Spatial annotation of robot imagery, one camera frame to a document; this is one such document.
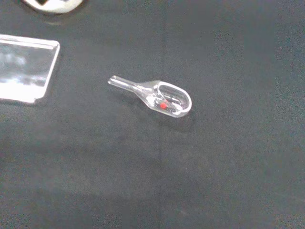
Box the clear glass weighing funnel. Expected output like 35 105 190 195
107 75 193 119

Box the clear acrylic funnel stand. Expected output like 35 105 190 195
0 34 61 105

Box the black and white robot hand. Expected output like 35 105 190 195
20 0 84 14

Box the black bench cloth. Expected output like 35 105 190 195
0 0 305 229

